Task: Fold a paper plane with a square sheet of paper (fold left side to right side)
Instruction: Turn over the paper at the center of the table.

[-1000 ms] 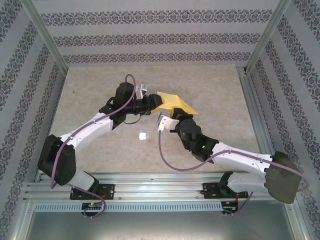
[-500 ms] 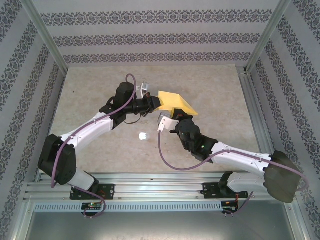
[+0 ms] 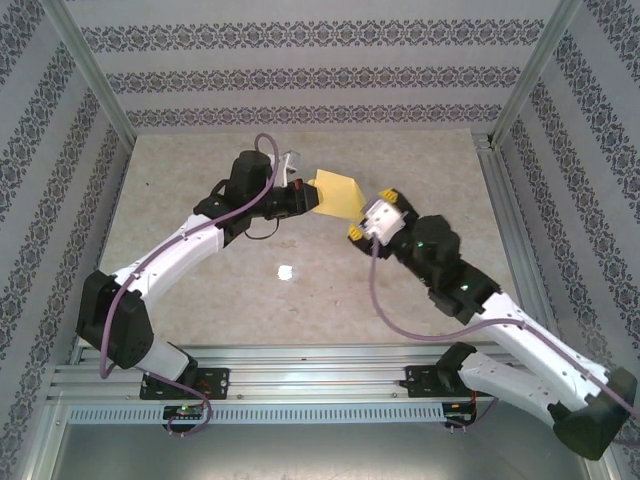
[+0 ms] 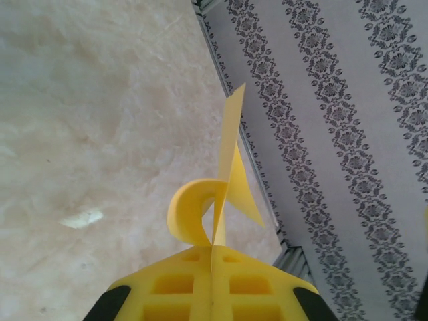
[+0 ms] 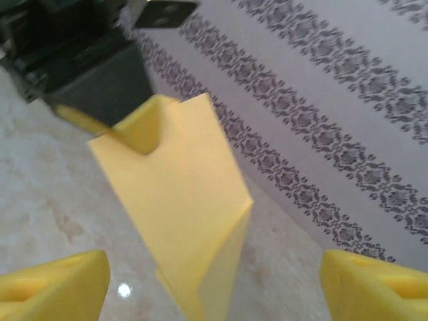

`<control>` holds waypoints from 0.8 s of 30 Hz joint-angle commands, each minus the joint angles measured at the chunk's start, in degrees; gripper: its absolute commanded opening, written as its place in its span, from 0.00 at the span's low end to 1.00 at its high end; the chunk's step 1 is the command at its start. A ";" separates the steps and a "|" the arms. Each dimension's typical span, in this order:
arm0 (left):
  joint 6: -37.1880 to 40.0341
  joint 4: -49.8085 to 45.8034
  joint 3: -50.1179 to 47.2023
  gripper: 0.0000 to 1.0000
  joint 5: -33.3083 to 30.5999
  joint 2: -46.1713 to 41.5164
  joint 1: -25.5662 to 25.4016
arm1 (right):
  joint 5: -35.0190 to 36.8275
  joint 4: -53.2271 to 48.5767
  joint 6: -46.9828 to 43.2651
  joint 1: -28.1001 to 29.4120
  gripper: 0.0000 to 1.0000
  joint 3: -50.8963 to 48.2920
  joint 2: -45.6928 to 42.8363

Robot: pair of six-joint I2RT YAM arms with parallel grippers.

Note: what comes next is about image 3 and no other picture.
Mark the yellow paper sheet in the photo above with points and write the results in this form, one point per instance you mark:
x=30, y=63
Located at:
x=345, y=200

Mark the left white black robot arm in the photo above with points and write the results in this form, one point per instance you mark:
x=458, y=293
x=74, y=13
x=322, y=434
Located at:
x=170, y=255

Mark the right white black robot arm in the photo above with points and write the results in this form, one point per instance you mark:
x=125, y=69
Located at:
x=525, y=330

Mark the grey metal sheet panel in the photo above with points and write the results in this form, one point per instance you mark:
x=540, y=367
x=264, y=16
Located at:
x=320, y=450

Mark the aluminium side rail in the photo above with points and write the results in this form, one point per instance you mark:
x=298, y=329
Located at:
x=502, y=200

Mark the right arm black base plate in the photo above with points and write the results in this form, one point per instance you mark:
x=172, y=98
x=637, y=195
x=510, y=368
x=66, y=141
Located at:
x=417, y=380

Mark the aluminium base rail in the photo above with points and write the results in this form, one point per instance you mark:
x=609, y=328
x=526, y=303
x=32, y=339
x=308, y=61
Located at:
x=310, y=377

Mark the aluminium frame post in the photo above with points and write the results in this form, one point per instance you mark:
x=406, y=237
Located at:
x=90, y=70
x=537, y=70

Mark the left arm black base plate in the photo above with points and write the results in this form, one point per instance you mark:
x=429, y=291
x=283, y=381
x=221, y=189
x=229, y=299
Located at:
x=220, y=382

